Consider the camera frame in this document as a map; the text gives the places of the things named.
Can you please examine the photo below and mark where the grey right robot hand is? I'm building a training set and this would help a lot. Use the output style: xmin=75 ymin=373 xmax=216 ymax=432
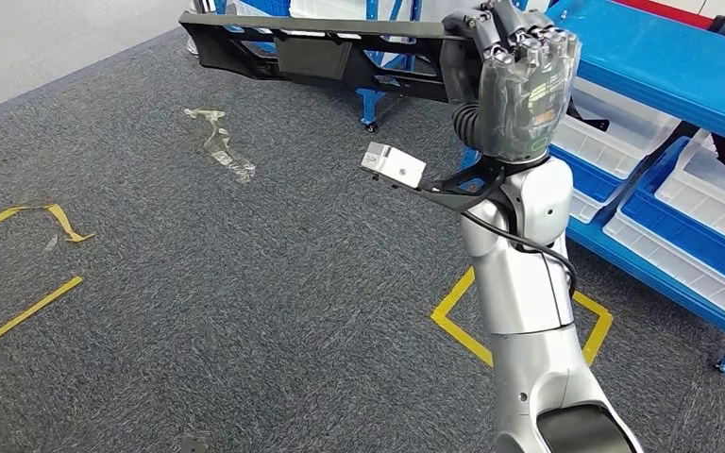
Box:
xmin=440 ymin=0 xmax=582 ymax=165

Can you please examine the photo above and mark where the long black plastic panel part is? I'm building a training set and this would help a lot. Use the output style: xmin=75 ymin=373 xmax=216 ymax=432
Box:
xmin=178 ymin=10 xmax=482 ymax=105

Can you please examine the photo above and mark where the yellow floor tape square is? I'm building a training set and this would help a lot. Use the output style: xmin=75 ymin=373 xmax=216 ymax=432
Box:
xmin=430 ymin=267 xmax=615 ymax=369
xmin=0 ymin=203 xmax=96 ymax=366

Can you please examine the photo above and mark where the crumpled clear plastic wrap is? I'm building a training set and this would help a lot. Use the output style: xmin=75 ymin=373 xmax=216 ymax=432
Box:
xmin=182 ymin=107 xmax=258 ymax=184

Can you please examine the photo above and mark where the black camera bracket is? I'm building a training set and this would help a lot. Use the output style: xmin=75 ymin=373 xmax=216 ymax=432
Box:
xmin=371 ymin=159 xmax=508 ymax=214

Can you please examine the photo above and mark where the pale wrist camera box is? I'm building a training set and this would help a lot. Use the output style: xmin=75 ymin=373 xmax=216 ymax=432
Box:
xmin=360 ymin=142 xmax=428 ymax=190

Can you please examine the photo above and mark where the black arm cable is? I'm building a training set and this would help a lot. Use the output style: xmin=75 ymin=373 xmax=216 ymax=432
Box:
xmin=462 ymin=209 xmax=580 ymax=301

